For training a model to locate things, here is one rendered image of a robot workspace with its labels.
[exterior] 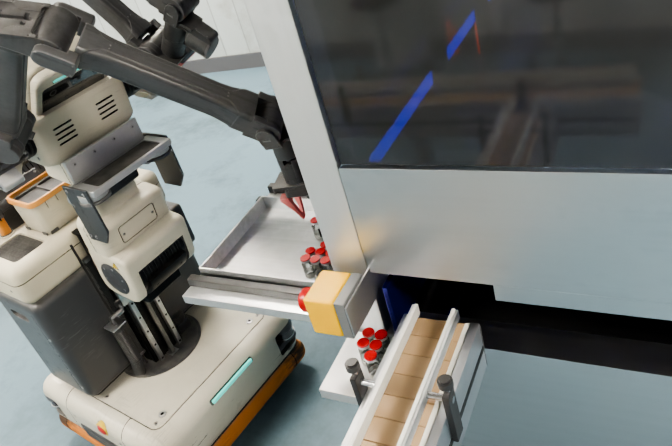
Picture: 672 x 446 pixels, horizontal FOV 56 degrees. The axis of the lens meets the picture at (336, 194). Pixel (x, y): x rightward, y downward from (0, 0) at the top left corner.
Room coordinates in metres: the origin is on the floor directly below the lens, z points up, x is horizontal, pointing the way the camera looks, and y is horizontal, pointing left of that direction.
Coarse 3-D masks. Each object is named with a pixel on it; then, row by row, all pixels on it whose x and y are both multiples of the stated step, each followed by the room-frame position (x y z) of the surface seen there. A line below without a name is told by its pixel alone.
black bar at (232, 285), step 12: (192, 276) 1.09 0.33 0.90; (204, 276) 1.08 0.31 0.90; (216, 288) 1.05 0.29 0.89; (228, 288) 1.03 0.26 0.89; (240, 288) 1.01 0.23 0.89; (252, 288) 1.00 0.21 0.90; (264, 288) 0.98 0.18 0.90; (276, 288) 0.97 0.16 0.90; (288, 288) 0.96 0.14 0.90; (300, 288) 0.95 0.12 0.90
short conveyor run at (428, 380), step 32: (416, 320) 0.73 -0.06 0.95; (448, 320) 0.69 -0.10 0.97; (416, 352) 0.68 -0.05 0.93; (448, 352) 0.67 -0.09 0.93; (480, 352) 0.68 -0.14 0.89; (352, 384) 0.63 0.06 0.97; (384, 384) 0.62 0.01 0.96; (416, 384) 0.63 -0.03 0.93; (448, 384) 0.55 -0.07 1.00; (480, 384) 0.66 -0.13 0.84; (384, 416) 0.59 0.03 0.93; (416, 416) 0.54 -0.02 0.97; (448, 416) 0.55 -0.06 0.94
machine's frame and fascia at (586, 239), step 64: (384, 192) 0.76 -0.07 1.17; (448, 192) 0.70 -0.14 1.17; (512, 192) 0.66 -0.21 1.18; (576, 192) 0.61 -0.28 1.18; (640, 192) 0.58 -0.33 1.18; (384, 256) 0.77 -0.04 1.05; (448, 256) 0.72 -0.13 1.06; (512, 256) 0.66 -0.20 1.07; (576, 256) 0.62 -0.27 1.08; (640, 256) 0.58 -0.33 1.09
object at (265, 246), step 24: (264, 216) 1.27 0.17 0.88; (288, 216) 1.24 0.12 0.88; (312, 216) 1.21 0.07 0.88; (240, 240) 1.20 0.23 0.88; (264, 240) 1.17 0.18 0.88; (288, 240) 1.14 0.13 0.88; (312, 240) 1.12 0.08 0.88; (216, 264) 1.13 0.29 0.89; (240, 264) 1.11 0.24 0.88; (264, 264) 1.08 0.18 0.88; (288, 264) 1.06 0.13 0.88
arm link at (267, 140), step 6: (258, 132) 1.06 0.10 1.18; (264, 132) 1.06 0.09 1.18; (270, 132) 1.06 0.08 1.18; (282, 132) 1.09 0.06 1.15; (258, 138) 1.07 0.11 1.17; (264, 138) 1.07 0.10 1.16; (270, 138) 1.06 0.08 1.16; (276, 138) 1.06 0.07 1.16; (282, 138) 1.08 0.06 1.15; (288, 138) 1.08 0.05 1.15; (264, 144) 1.08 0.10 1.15; (270, 144) 1.07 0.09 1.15; (276, 144) 1.07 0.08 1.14; (282, 144) 1.08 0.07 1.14
